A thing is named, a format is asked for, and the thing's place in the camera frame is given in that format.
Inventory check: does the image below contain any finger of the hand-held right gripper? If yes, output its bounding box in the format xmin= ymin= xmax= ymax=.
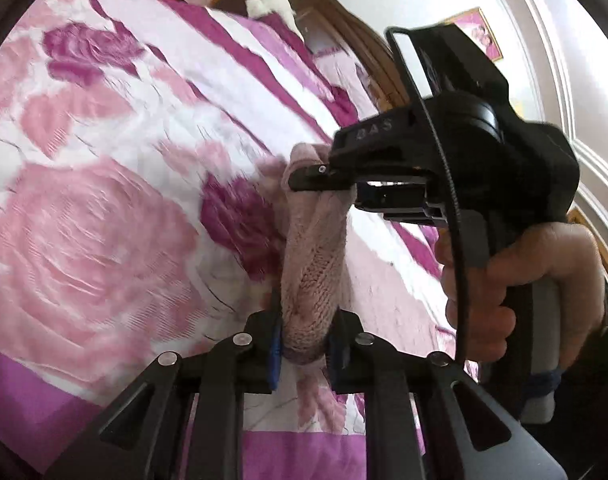
xmin=286 ymin=162 xmax=357 ymax=193

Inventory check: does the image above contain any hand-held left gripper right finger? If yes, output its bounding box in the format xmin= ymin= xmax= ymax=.
xmin=324 ymin=307 xmax=567 ymax=480

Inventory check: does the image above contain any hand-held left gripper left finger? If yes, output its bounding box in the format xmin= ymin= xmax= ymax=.
xmin=46 ymin=290 xmax=285 ymax=480

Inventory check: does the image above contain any pink knit sweater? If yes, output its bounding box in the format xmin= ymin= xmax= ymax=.
xmin=271 ymin=142 xmax=355 ymax=366

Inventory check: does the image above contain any person's right forearm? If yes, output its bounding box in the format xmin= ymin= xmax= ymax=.
xmin=549 ymin=280 xmax=608 ymax=480

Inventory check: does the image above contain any person's right hand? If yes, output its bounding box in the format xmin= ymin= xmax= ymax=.
xmin=434 ymin=221 xmax=607 ymax=368

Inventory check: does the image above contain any dark wooden headboard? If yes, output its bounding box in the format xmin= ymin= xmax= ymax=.
xmin=294 ymin=0 xmax=409 ymax=106

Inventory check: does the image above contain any white soft toy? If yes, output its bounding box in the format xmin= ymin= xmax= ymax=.
xmin=244 ymin=0 xmax=297 ymax=31

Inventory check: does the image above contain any pink floral bed quilt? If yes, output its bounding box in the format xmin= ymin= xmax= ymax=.
xmin=0 ymin=0 xmax=480 ymax=480

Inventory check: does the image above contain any pink framed wall picture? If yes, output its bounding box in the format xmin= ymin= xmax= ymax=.
xmin=441 ymin=6 xmax=504 ymax=62

